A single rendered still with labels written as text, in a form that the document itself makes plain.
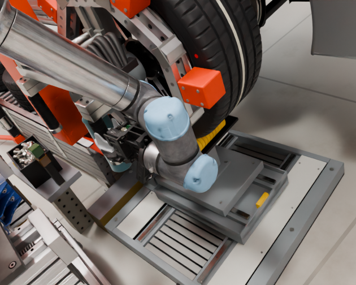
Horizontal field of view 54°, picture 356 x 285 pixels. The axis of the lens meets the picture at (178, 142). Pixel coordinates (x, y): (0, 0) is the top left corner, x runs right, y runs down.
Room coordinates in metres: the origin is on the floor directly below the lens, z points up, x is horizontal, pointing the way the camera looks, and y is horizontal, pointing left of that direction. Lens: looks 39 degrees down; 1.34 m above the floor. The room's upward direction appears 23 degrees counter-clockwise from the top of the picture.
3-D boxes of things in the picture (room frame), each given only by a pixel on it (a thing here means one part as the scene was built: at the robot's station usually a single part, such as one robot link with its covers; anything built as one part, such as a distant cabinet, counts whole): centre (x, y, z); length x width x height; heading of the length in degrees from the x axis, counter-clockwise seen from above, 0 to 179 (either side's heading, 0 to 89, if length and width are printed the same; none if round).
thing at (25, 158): (1.30, 0.61, 0.51); 0.20 x 0.14 x 0.13; 26
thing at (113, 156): (0.69, 0.15, 0.83); 0.09 x 0.05 x 0.02; 43
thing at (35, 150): (1.16, 0.51, 0.64); 0.04 x 0.04 x 0.04; 34
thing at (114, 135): (0.65, 0.09, 0.86); 0.12 x 0.08 x 0.09; 34
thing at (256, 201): (1.10, -0.09, 0.13); 0.50 x 0.36 x 0.10; 34
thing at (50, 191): (1.32, 0.62, 0.44); 0.43 x 0.17 x 0.03; 34
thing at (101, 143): (0.72, 0.17, 0.85); 0.09 x 0.03 x 0.06; 43
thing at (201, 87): (0.78, -0.11, 0.85); 0.09 x 0.08 x 0.07; 34
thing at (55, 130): (1.05, 0.36, 0.83); 0.04 x 0.04 x 0.16
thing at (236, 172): (1.13, -0.07, 0.32); 0.40 x 0.30 x 0.28; 34
